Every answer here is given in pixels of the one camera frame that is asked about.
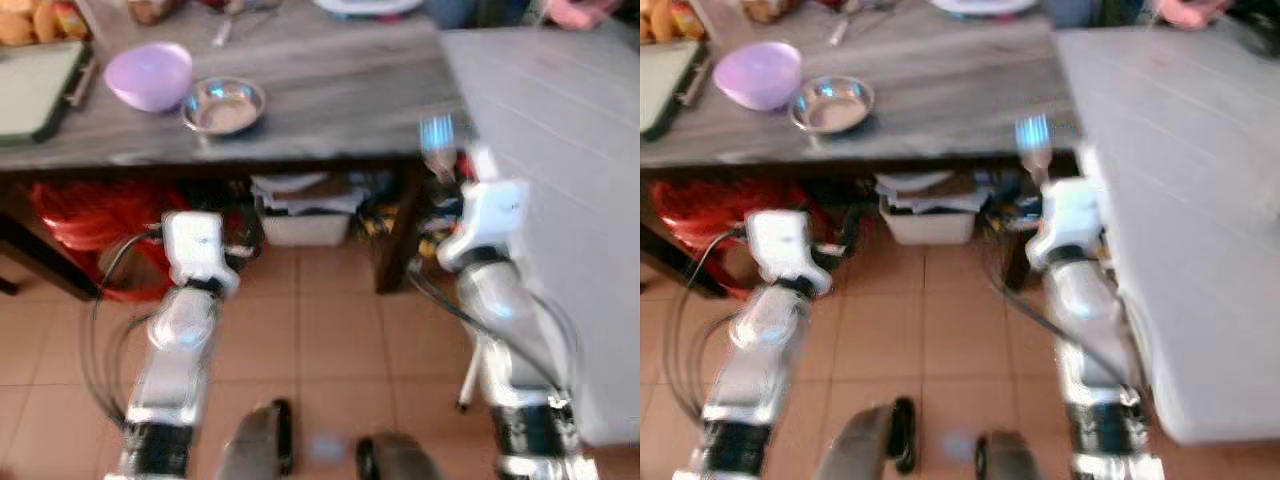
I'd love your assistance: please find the white plastic bin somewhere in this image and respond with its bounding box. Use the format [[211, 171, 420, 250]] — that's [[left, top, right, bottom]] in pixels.
[[879, 206, 977, 248], [257, 208, 352, 249]]

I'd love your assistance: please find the dark wooden table leg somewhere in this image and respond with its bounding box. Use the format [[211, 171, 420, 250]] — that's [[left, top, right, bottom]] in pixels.
[[374, 164, 433, 297], [998, 164, 1043, 293]]

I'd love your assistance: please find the green tray with dark rim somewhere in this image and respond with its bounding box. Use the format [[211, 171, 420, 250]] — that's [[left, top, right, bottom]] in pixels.
[[0, 41, 97, 145], [640, 39, 707, 142]]

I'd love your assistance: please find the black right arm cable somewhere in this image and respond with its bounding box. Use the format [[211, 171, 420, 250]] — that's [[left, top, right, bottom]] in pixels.
[[980, 240, 1151, 393], [404, 268, 579, 393]]

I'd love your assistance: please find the silver fork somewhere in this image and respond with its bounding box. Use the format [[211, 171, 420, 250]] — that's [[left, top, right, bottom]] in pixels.
[[419, 114, 461, 187], [1014, 112, 1057, 187]]

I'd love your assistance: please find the white table leg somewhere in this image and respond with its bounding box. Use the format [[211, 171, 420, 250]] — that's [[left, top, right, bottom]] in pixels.
[[457, 338, 493, 413]]

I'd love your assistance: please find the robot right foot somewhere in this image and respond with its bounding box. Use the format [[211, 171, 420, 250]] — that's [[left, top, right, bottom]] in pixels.
[[974, 429, 1047, 480], [354, 431, 443, 480]]

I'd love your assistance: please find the white plate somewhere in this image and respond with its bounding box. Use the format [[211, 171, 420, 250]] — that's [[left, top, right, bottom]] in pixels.
[[314, 0, 424, 18], [929, 0, 1042, 18]]

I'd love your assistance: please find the metal cutlery piece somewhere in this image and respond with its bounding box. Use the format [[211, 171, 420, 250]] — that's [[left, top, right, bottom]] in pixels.
[[827, 8, 893, 48], [211, 8, 283, 48]]

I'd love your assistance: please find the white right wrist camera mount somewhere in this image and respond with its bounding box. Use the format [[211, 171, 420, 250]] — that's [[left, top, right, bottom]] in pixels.
[[1024, 150, 1107, 271], [437, 150, 532, 273]]

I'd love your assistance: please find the red plastic bag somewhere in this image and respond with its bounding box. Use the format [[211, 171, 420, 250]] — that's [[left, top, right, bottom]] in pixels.
[[648, 179, 851, 301], [28, 179, 241, 303]]

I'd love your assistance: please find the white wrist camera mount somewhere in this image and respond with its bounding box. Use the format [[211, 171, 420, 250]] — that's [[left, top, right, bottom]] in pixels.
[[437, 150, 532, 273], [744, 209, 834, 297], [160, 210, 242, 297], [1024, 150, 1107, 271]]

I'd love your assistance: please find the pile of bread rolls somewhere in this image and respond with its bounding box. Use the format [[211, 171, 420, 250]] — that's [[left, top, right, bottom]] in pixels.
[[640, 0, 707, 44], [0, 0, 93, 47]]

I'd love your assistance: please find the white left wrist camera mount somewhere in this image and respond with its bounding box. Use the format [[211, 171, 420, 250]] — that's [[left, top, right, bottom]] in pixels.
[[744, 209, 834, 297], [160, 210, 242, 297]]

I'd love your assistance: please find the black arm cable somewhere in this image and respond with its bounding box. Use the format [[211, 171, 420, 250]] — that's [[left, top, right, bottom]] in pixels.
[[660, 228, 749, 425], [82, 228, 167, 425], [980, 240, 1151, 393], [404, 268, 579, 393]]

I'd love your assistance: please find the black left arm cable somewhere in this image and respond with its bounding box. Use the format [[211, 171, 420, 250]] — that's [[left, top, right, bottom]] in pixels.
[[82, 228, 167, 425], [660, 228, 749, 425]]

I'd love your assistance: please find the small steel bowl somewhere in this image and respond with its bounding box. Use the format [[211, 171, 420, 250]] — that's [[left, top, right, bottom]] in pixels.
[[789, 75, 878, 136], [180, 77, 268, 137]]

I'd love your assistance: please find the person's hand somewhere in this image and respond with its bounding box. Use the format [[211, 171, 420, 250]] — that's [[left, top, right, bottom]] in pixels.
[[1158, 0, 1235, 32], [547, 0, 623, 32]]

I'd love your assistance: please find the purple plastic bowl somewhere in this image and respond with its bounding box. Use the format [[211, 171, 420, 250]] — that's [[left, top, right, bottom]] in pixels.
[[104, 41, 194, 114], [712, 41, 804, 112]]

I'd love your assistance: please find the stack of papers and plates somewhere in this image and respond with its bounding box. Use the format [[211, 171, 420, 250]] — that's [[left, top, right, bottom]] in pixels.
[[249, 171, 367, 217], [874, 169, 987, 215]]

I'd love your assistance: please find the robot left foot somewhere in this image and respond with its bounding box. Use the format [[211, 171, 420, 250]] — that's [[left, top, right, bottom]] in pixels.
[[214, 398, 297, 480], [814, 396, 918, 480]]

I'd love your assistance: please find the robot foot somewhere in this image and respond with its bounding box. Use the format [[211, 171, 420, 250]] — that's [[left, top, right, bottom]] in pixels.
[[974, 429, 1047, 480], [214, 398, 297, 480], [814, 396, 918, 480], [354, 431, 443, 480]]

